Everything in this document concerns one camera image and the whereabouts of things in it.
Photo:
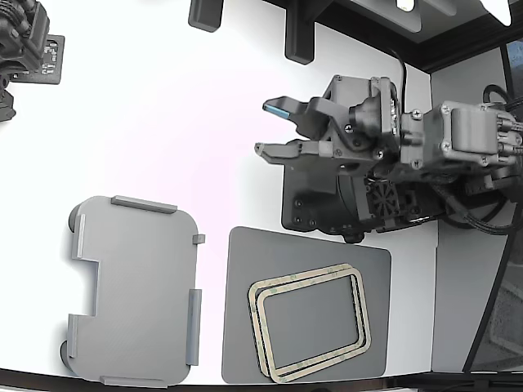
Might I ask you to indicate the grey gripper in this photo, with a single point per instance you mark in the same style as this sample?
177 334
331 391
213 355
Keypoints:
367 157

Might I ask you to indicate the beige rectangular frame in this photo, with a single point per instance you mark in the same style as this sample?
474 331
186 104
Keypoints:
266 330
256 326

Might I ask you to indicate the grey six-joint robot arm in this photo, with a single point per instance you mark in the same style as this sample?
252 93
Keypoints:
470 130

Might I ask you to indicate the dark grey mat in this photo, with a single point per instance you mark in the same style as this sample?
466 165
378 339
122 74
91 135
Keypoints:
241 286

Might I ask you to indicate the wrist camera with circuit board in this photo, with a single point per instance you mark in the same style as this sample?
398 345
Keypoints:
374 118

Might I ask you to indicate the long black bracket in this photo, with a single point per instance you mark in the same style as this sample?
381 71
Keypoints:
299 36

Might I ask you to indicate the black enclosure rail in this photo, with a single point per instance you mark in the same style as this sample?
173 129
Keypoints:
461 51

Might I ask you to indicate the grey frame holder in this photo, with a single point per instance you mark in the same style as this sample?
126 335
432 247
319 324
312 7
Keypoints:
143 294

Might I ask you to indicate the black camera circuit board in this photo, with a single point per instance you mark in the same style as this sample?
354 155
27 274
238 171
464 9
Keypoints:
51 61

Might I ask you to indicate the black camera stand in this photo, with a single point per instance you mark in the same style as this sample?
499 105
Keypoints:
16 32

